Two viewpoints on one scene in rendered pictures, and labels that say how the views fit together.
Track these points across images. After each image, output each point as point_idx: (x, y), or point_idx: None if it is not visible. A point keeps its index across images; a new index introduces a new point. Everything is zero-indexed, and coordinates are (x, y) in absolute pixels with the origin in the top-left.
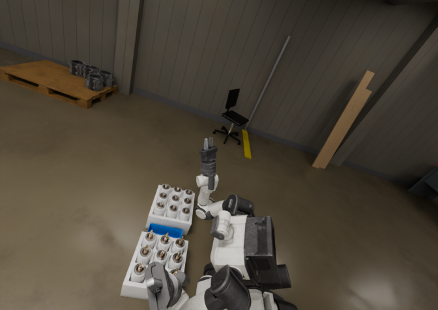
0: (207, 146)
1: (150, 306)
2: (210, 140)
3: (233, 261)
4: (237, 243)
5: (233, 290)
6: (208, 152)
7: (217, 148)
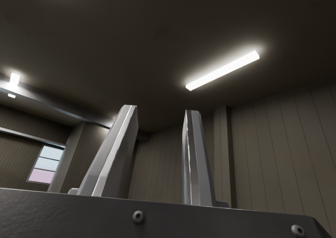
0: (93, 161)
1: None
2: (183, 146)
3: None
4: None
5: None
6: (8, 219)
7: (308, 221)
